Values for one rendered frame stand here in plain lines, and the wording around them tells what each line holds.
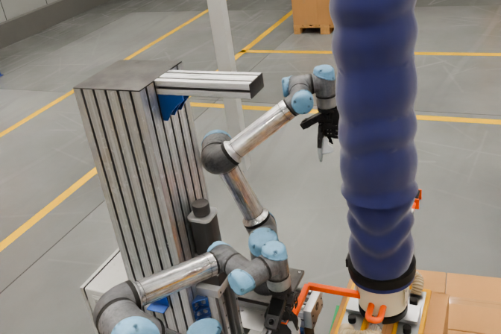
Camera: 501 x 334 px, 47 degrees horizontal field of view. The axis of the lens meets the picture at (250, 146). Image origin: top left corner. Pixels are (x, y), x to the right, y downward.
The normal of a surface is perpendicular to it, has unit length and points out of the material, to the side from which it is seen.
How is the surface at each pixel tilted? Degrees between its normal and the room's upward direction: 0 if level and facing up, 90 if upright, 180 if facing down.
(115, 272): 0
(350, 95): 82
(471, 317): 0
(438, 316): 0
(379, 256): 109
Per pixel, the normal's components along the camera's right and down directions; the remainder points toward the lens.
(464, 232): -0.13, -0.88
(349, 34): -0.75, 0.11
